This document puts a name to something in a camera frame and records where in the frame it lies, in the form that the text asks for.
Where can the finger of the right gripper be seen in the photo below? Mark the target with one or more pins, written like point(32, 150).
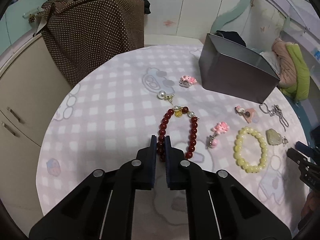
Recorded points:
point(306, 150)

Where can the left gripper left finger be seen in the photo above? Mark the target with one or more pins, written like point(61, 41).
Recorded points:
point(139, 173)

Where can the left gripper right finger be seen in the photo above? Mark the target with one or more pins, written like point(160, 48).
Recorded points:
point(181, 174)

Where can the green jade heart pendant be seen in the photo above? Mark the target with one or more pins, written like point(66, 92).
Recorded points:
point(274, 138)

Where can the pink cat charm keychain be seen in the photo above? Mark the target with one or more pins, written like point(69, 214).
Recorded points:
point(219, 129)

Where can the pearl earring gold bow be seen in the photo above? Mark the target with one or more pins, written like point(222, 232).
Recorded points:
point(162, 95)

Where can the right hand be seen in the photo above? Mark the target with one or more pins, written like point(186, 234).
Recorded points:
point(311, 204)

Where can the pink checked tablecloth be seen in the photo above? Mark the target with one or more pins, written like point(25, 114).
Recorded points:
point(113, 112)

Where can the pink cat hair clip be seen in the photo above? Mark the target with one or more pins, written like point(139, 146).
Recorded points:
point(187, 81)

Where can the grey metal box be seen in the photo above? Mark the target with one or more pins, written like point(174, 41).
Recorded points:
point(230, 68)

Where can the folded dark clothes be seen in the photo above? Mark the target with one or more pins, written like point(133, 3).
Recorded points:
point(232, 36)

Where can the beige cabinet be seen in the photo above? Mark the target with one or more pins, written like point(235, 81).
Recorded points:
point(32, 87)

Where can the brown dotted cloth cover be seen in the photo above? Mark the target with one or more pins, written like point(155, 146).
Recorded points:
point(81, 35)

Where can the teal drawer unit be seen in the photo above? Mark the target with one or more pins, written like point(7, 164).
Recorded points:
point(15, 21)

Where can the teal bunk bed frame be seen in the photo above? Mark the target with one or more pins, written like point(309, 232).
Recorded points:
point(229, 16)

